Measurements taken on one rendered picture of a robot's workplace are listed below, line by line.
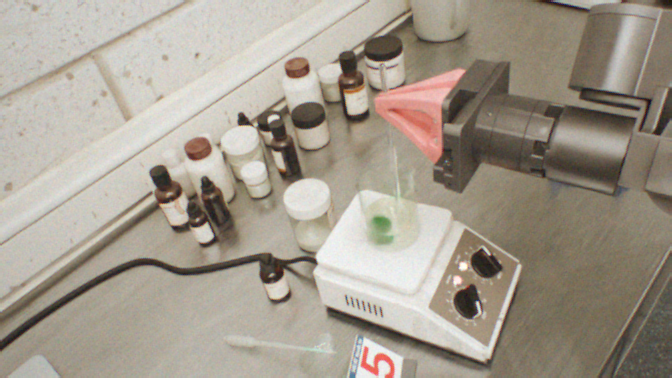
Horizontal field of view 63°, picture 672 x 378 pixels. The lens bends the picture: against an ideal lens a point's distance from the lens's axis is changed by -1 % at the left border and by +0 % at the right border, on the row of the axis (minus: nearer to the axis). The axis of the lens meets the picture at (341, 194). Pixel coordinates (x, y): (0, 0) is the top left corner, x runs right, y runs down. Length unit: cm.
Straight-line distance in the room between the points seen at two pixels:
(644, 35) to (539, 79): 59
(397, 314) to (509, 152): 24
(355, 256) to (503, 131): 24
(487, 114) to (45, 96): 58
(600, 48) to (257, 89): 64
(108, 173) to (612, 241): 67
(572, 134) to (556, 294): 29
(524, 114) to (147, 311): 52
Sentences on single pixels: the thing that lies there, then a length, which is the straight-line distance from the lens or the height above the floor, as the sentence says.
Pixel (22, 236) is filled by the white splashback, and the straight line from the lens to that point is 82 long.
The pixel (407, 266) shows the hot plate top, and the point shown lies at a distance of 57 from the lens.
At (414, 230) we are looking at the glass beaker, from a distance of 58.
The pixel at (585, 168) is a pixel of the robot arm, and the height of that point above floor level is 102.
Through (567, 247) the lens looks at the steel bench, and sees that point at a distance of 72.
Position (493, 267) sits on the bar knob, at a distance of 61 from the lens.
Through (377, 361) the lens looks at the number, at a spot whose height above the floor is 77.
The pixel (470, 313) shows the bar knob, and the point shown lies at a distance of 58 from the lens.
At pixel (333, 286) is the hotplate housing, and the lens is 61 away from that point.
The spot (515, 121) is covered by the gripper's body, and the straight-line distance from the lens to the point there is 42.
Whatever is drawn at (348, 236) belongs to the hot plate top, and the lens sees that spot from 61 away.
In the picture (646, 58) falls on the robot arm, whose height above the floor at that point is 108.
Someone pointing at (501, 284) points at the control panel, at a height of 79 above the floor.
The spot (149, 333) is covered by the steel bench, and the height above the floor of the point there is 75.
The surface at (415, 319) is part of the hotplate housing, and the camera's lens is 58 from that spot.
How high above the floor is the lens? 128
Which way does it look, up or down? 43 degrees down
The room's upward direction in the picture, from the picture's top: 12 degrees counter-clockwise
